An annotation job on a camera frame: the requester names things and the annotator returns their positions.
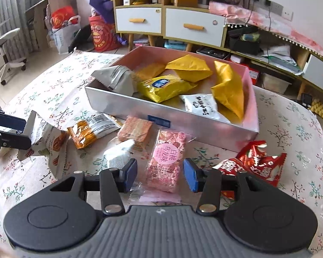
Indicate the wooden cabinet with white drawer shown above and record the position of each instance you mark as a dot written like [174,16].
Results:
[193,27]
[137,18]

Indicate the yellow snack packet blue label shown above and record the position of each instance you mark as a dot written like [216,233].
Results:
[164,87]

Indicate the grey snack packet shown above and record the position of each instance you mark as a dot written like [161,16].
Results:
[115,78]

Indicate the black flat object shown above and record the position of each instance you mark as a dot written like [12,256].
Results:
[82,37]

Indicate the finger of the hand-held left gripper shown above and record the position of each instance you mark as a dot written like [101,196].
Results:
[13,139]
[10,122]

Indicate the clear plastic bin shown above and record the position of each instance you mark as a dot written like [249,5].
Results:
[274,83]

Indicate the white office chair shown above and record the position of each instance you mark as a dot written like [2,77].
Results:
[8,36]

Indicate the red gift bag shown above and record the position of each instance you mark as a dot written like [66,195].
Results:
[62,16]

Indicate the white and blue cake packet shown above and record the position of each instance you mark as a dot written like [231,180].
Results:
[117,153]

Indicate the blue plastic bin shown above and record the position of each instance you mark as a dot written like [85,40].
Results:
[175,45]

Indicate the white wall socket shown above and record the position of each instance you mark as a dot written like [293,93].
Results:
[277,5]

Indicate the white packet with black print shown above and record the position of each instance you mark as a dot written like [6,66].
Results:
[202,106]

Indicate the white nut snack packet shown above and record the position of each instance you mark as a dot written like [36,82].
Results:
[45,145]

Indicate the small black device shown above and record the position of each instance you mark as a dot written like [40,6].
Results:
[306,99]

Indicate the black keyboard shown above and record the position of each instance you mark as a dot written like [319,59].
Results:
[212,53]

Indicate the red snack packet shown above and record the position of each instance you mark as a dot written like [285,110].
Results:
[255,164]

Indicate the wooden bookshelf desk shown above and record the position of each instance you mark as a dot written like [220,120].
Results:
[40,13]

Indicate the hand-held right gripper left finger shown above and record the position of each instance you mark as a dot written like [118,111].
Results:
[130,174]

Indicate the yellow packed items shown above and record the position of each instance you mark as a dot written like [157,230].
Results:
[321,108]

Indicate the purple hat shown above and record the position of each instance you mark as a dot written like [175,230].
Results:
[102,2]

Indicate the pink box with silver sides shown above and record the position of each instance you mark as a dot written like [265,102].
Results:
[140,107]

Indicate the grey curtain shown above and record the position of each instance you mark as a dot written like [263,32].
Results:
[16,5]

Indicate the pink cloth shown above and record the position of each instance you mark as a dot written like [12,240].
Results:
[280,29]

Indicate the pile of papers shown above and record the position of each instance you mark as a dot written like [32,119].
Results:
[280,53]

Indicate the yellow cardboard box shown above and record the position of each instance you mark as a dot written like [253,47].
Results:
[185,0]

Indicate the pink snack bar packet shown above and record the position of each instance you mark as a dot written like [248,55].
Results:
[167,158]

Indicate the low wooden stand white drawers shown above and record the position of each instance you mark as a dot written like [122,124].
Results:
[317,72]

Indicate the black storage box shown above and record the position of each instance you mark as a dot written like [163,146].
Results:
[245,45]

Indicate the white paper bag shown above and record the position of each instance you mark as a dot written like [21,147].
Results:
[63,41]

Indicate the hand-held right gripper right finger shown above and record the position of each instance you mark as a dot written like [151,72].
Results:
[191,174]

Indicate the orange and white snack packet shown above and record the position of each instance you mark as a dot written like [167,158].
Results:
[88,133]

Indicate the orange cracker packet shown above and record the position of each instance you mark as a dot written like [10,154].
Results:
[136,130]

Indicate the red printed bag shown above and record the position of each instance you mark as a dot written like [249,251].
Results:
[102,36]

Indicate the yellow foil snack packet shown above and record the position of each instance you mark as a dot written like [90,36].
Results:
[148,71]
[189,67]
[228,91]

